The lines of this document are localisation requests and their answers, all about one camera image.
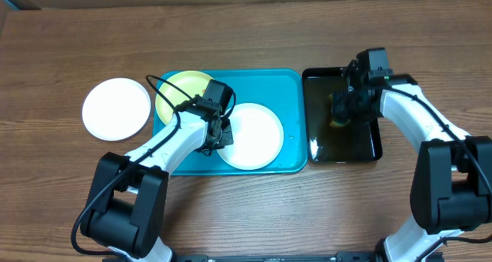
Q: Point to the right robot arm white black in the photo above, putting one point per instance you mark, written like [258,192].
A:
[451,187]

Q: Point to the white plate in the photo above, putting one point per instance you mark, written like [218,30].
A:
[258,137]

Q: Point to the yellow plate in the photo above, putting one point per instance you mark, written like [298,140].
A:
[191,82]

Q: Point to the pale pink plate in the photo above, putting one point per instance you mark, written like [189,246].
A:
[116,109]

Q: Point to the teal plastic tray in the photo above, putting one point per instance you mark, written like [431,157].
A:
[281,91]

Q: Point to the black water tray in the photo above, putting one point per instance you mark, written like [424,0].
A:
[326,142]

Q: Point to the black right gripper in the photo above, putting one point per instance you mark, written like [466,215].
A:
[344,101]

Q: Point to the green yellow sponge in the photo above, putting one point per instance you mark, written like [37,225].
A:
[338,114]

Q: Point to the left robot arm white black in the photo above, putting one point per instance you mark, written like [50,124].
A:
[123,214]

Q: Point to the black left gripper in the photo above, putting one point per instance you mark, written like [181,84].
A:
[227,139]

